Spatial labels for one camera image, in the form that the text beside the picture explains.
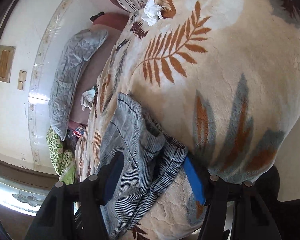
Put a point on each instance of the green patterned quilt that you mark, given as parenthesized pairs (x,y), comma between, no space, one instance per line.
(63,161)

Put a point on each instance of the grey quilted pillow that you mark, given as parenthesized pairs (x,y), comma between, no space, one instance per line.
(75,57)

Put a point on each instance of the grey denim pants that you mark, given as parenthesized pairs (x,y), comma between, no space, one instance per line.
(152,159)

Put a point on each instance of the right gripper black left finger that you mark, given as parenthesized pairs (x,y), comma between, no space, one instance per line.
(73,211)

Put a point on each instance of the black pen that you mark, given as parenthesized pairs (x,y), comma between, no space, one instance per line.
(121,44)

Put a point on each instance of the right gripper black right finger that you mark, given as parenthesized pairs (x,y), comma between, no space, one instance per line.
(233,211)

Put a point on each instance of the stained glass window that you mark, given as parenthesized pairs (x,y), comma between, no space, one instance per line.
(20,197)

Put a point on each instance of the white glove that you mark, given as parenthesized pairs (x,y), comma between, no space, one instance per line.
(87,99)

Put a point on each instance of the crumpled white tissue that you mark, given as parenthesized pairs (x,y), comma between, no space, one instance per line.
(152,13)

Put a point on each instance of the beige wall switches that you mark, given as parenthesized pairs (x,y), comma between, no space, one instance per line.
(21,79)

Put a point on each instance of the small colourful box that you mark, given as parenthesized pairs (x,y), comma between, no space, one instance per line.
(79,131)

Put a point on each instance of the beige leaf-pattern blanket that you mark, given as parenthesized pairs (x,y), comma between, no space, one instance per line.
(222,77)

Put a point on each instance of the pink sofa backrest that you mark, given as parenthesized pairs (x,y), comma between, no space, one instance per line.
(112,18)

